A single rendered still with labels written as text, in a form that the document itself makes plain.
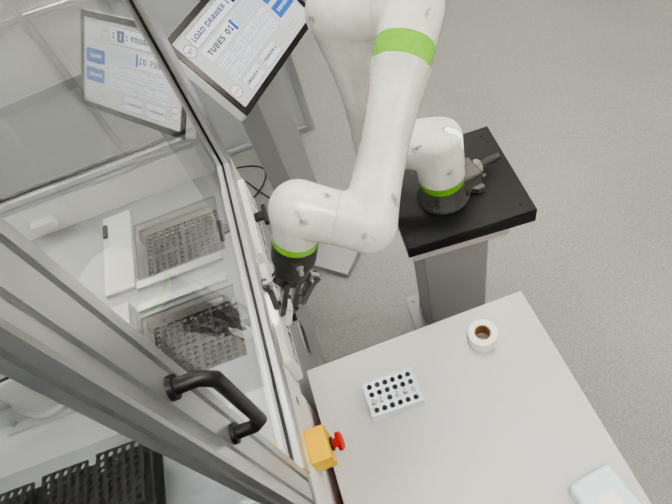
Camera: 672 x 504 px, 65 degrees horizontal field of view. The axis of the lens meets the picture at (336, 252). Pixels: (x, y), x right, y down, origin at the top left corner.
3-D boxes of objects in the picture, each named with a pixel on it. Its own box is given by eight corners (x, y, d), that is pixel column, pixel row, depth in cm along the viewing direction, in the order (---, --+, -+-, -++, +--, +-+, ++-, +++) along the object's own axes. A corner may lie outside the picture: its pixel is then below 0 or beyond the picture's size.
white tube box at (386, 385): (412, 372, 127) (411, 366, 123) (425, 405, 122) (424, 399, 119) (364, 389, 127) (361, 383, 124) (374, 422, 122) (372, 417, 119)
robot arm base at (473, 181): (486, 151, 155) (486, 135, 150) (516, 181, 146) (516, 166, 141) (408, 189, 154) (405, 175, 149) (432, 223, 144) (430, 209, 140)
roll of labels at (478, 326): (482, 320, 130) (483, 313, 127) (503, 340, 126) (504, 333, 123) (461, 337, 129) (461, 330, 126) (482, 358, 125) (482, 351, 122)
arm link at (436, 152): (415, 160, 151) (406, 108, 136) (470, 164, 145) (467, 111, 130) (403, 194, 145) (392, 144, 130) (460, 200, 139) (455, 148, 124)
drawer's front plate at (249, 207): (255, 201, 161) (242, 177, 152) (275, 275, 144) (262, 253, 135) (249, 203, 161) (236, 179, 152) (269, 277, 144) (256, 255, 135)
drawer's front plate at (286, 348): (277, 282, 142) (264, 260, 133) (303, 378, 125) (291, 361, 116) (271, 284, 142) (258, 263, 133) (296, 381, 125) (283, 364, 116)
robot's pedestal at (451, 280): (474, 279, 222) (475, 153, 161) (501, 342, 205) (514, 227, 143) (405, 299, 224) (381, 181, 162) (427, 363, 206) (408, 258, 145)
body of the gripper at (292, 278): (276, 275, 103) (275, 302, 110) (318, 269, 106) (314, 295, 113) (269, 247, 108) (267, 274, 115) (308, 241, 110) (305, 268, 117)
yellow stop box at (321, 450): (332, 431, 115) (325, 421, 109) (341, 464, 111) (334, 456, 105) (310, 439, 115) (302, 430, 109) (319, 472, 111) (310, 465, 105)
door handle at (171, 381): (271, 413, 66) (210, 353, 50) (275, 433, 64) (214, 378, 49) (234, 427, 66) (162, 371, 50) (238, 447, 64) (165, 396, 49)
